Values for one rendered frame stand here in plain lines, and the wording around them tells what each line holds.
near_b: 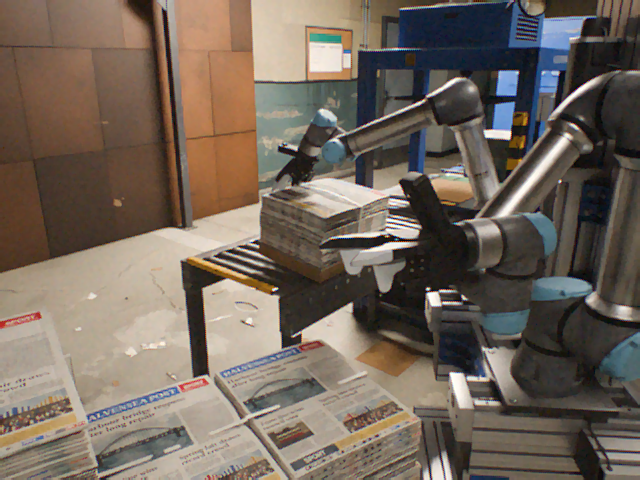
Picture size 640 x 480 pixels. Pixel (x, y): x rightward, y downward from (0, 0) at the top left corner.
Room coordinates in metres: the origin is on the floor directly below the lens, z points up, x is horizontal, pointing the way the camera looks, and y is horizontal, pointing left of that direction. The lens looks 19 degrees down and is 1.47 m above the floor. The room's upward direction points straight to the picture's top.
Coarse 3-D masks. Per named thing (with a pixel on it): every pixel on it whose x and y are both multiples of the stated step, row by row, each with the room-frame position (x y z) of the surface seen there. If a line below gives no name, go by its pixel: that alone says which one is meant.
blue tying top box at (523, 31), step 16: (400, 16) 2.86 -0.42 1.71; (416, 16) 2.80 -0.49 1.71; (432, 16) 2.74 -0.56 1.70; (448, 16) 2.68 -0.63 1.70; (464, 16) 2.63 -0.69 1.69; (480, 16) 2.58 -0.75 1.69; (496, 16) 2.53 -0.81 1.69; (512, 16) 2.49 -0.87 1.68; (528, 16) 2.67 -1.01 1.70; (544, 16) 2.83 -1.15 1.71; (400, 32) 2.86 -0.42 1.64; (416, 32) 2.80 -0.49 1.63; (432, 32) 2.74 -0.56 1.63; (448, 32) 2.68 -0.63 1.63; (464, 32) 2.63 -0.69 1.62; (480, 32) 2.58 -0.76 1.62; (496, 32) 2.53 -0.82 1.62; (512, 32) 2.51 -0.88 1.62; (528, 32) 2.69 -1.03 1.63; (400, 48) 2.86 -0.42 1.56; (416, 48) 2.80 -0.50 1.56; (432, 48) 2.74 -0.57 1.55; (448, 48) 2.68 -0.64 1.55
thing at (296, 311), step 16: (368, 272) 1.69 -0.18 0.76; (304, 288) 1.48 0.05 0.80; (320, 288) 1.49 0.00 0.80; (336, 288) 1.54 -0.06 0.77; (352, 288) 1.62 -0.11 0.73; (368, 288) 1.70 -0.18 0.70; (288, 304) 1.38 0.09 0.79; (304, 304) 1.43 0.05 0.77; (320, 304) 1.49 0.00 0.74; (336, 304) 1.55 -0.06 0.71; (288, 320) 1.38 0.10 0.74; (304, 320) 1.43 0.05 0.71
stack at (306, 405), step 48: (192, 384) 0.92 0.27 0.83; (240, 384) 0.92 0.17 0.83; (288, 384) 0.92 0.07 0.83; (336, 384) 0.92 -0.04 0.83; (96, 432) 0.77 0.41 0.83; (144, 432) 0.77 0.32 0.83; (192, 432) 0.77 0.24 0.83; (240, 432) 0.77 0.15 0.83; (288, 432) 0.77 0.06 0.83; (336, 432) 0.77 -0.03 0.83; (384, 432) 0.77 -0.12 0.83
